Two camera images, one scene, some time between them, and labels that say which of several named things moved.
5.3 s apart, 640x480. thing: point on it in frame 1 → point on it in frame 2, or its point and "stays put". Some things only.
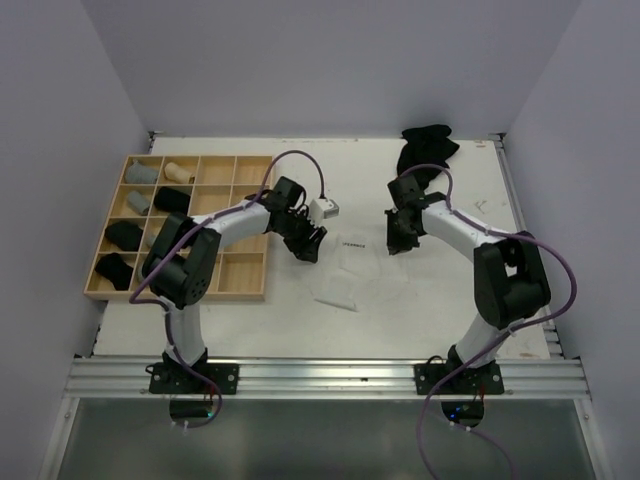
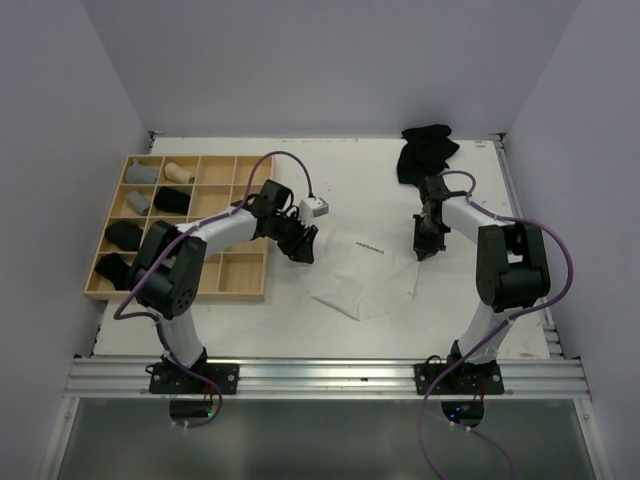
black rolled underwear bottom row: [112, 267] stays put
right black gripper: [395, 242] → [425, 247]
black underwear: [426, 145] stays put
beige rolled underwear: [178, 174] stays put
